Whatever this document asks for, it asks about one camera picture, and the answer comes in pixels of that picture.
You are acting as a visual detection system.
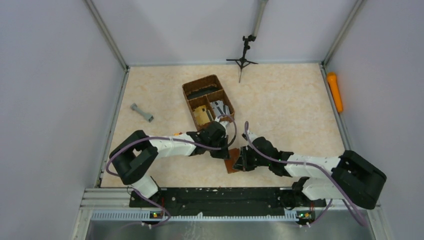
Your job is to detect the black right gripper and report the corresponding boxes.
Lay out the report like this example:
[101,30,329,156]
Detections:
[232,145,271,172]

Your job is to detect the brown leather card holder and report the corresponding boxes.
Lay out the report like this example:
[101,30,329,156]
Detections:
[224,148,240,174]

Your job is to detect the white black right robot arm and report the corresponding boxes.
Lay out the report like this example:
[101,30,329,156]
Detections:
[232,137,387,210]

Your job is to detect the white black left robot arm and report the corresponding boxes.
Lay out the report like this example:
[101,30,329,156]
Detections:
[105,120,230,207]

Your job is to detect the gold cards in basket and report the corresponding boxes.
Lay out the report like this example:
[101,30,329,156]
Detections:
[193,105,213,126]

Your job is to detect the silver cards in basket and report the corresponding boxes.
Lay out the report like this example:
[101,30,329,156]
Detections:
[210,100,231,117]

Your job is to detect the black cards in basket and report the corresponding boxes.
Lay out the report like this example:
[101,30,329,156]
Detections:
[187,86,220,100]

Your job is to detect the brown wicker divided basket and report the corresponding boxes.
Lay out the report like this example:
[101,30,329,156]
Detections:
[182,74,235,130]

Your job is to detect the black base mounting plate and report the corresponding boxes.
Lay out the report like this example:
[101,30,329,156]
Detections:
[150,187,327,217]

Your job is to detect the black mini tripod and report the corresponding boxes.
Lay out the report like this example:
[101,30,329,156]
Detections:
[226,34,258,83]

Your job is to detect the grey plastic dumbbell piece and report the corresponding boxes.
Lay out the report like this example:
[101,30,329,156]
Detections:
[130,103,154,123]

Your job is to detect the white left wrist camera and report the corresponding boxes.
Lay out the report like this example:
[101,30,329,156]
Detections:
[214,116,230,131]

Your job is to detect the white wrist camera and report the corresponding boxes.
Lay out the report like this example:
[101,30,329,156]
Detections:
[214,116,230,131]
[242,130,258,143]

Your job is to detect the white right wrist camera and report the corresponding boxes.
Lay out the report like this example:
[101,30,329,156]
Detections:
[242,130,258,143]

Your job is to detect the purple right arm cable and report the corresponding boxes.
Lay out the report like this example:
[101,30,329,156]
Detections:
[244,121,369,228]

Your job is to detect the orange cylinder handle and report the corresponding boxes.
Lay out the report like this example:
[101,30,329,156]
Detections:
[326,72,344,113]

